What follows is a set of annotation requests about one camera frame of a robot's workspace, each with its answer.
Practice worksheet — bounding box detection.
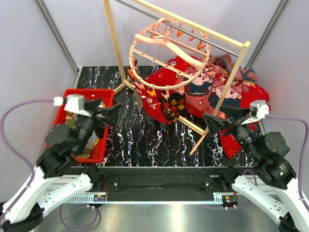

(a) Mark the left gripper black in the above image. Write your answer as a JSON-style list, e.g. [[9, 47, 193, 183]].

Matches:
[[74, 99, 122, 154]]

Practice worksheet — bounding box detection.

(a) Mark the wooden clothes rack frame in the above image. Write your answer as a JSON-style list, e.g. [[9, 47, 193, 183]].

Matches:
[[102, 0, 252, 155]]

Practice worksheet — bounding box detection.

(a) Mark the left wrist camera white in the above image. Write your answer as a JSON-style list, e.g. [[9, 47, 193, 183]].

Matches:
[[53, 94, 91, 116]]

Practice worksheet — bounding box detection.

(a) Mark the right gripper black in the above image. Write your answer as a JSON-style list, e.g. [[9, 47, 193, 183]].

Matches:
[[202, 104, 261, 161]]

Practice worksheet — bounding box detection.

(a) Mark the red plastic bin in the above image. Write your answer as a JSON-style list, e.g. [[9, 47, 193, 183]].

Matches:
[[54, 88, 114, 164]]

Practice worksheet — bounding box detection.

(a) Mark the olive green striped sock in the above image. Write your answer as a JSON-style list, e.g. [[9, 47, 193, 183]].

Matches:
[[65, 113, 76, 129]]

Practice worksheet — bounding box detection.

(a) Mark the red cartoon patterned blanket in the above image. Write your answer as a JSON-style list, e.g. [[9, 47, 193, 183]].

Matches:
[[144, 53, 271, 160]]

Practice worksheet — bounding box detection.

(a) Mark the metal rack rod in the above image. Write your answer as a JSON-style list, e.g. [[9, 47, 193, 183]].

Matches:
[[113, 0, 239, 58]]

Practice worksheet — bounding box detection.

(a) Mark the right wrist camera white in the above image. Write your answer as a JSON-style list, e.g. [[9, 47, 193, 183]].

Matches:
[[241, 100, 269, 125]]

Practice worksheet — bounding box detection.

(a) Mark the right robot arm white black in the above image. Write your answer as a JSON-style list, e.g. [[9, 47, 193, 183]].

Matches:
[[203, 100, 309, 232]]

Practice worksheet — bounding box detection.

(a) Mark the orange clip holding sock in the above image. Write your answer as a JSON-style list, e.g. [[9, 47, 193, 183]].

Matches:
[[128, 69, 136, 81]]

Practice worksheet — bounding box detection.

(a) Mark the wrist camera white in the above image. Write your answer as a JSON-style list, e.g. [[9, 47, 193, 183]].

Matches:
[[241, 100, 269, 125], [53, 94, 91, 116]]

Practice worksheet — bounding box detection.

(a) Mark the black argyle sock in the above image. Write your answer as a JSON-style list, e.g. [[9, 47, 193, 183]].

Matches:
[[169, 92, 188, 117], [161, 97, 179, 125]]

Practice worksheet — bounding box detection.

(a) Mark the pink round clip hanger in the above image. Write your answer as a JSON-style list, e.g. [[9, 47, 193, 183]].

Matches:
[[130, 22, 204, 92]]

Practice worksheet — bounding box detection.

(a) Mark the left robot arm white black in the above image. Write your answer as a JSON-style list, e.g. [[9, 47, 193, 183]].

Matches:
[[0, 94, 121, 232]]

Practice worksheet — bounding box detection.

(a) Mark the red cat pattern sock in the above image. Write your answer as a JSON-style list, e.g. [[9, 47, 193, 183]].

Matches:
[[139, 89, 158, 117]]

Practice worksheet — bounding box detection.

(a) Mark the pink clip right side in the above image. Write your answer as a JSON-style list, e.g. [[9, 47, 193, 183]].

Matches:
[[161, 90, 170, 101]]

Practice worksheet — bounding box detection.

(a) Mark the pink grey garment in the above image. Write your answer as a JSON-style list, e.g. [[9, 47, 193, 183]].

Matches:
[[208, 54, 258, 82]]

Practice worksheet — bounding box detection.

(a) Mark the yellow orange clip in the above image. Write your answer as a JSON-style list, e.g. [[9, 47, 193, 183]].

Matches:
[[147, 88, 156, 97]]

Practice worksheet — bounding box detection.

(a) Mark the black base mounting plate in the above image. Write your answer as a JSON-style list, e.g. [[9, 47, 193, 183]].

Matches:
[[77, 166, 248, 194]]

